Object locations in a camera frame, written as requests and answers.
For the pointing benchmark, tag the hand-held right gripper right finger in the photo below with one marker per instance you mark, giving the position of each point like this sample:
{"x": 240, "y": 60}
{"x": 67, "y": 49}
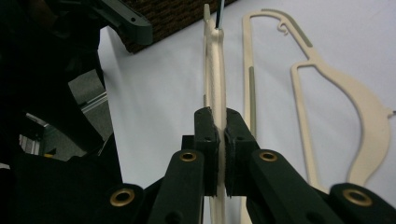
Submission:
{"x": 249, "y": 174}

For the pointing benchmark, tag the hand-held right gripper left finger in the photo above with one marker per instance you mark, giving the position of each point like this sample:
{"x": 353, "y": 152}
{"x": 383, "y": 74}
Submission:
{"x": 186, "y": 180}

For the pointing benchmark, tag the brown woven basket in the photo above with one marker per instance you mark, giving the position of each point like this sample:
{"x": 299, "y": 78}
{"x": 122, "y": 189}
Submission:
{"x": 174, "y": 15}

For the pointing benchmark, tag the beige clothes hanger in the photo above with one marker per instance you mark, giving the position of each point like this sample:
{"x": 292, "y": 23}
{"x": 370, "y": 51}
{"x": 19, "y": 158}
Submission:
{"x": 370, "y": 118}
{"x": 214, "y": 77}

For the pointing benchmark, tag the white table mat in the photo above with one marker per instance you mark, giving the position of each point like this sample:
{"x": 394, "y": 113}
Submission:
{"x": 155, "y": 109}

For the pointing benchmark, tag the aluminium rail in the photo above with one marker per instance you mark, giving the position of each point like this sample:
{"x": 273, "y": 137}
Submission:
{"x": 93, "y": 104}

